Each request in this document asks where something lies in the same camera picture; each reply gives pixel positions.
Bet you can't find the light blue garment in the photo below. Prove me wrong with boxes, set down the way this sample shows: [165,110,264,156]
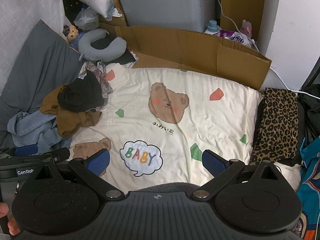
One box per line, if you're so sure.
[7,110,74,156]

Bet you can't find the bear printed blanket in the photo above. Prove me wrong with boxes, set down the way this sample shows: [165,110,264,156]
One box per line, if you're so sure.
[67,61,303,198]

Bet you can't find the teddy bear toy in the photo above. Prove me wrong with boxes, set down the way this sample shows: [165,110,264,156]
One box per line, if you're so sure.
[65,25,81,43]

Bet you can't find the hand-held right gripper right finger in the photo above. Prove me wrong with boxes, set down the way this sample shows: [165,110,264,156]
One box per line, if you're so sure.
[192,150,292,200]

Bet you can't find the pink plush toy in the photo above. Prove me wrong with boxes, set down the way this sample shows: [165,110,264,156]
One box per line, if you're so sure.
[240,19,253,37]

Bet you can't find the floral patterned garment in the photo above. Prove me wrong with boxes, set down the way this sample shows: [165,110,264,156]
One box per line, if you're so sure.
[78,60,113,112]

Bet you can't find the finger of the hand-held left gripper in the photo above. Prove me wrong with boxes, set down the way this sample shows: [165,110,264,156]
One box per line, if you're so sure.
[14,144,39,157]
[37,147,70,161]

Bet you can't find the large folded cardboard sheet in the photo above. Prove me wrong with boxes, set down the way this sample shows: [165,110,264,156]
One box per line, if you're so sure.
[114,24,273,90]

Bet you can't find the black pants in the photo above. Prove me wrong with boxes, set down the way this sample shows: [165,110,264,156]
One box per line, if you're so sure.
[57,69,105,112]

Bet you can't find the dark grey pillow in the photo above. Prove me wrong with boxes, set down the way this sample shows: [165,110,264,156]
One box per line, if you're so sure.
[0,19,84,143]

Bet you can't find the white detergent bottle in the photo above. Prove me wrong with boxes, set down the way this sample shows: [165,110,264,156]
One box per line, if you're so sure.
[203,20,222,34]

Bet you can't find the white cable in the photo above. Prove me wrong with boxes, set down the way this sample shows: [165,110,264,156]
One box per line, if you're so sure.
[215,0,320,97]

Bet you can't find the grey fuzzy cloth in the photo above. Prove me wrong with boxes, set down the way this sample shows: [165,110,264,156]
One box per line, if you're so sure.
[136,181,202,193]

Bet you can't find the grey neck pillow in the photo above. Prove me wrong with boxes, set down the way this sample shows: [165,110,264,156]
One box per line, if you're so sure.
[78,28,127,62]

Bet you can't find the purple refill pouch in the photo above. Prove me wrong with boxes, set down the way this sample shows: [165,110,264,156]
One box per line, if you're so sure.
[218,29,255,47]

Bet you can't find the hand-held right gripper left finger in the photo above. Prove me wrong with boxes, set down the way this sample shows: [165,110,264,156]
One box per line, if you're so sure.
[30,149,124,200]

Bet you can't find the black metal table leg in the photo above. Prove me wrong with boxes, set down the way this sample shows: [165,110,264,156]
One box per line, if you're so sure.
[301,56,320,92]

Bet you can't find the person's left hand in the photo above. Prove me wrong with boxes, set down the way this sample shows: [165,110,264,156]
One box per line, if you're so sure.
[0,202,21,236]

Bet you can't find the teal patterned cloth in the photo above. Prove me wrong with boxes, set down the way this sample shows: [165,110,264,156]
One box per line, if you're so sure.
[296,135,320,240]

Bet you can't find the clear plastic bag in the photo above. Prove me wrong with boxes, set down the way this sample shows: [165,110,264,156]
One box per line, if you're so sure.
[73,7,101,30]

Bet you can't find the leopard print cloth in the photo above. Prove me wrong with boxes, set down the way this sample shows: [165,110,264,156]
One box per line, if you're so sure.
[250,87,300,166]

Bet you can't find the white textured fabric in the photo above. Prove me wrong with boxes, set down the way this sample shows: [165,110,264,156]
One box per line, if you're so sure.
[0,0,66,94]

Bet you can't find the brown garment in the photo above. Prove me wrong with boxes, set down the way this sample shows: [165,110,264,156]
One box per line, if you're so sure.
[41,84,103,138]

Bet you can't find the colourful dotted white cloth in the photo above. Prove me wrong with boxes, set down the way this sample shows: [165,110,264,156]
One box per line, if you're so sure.
[125,51,139,68]

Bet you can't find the tall cardboard panel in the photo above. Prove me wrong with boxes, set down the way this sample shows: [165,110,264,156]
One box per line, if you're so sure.
[219,0,282,34]

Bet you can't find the black garment pile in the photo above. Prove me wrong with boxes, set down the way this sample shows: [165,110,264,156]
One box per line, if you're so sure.
[297,84,320,143]

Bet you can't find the grey upright mattress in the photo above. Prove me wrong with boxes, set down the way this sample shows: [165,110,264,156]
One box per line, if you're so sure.
[113,0,218,33]

